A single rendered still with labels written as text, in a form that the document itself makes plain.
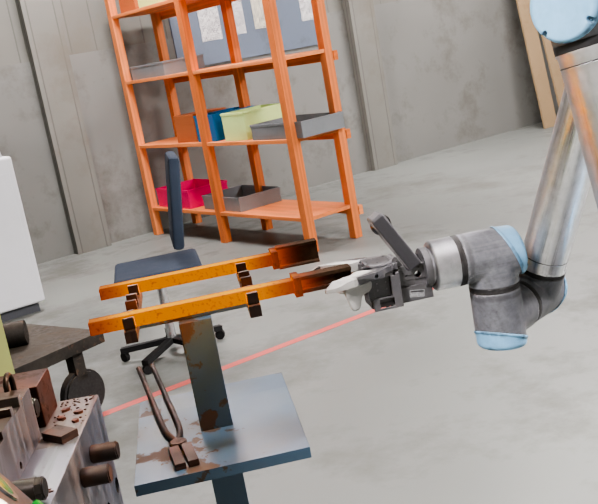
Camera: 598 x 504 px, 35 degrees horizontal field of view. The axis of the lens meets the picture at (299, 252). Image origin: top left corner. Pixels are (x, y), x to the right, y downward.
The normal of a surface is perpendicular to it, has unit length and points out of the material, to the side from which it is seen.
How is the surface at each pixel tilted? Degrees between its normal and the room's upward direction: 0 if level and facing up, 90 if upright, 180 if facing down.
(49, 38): 90
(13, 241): 90
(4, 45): 90
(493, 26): 90
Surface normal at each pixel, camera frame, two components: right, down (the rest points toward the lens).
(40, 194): 0.56, 0.08
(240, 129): -0.76, 0.27
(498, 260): 0.17, 0.17
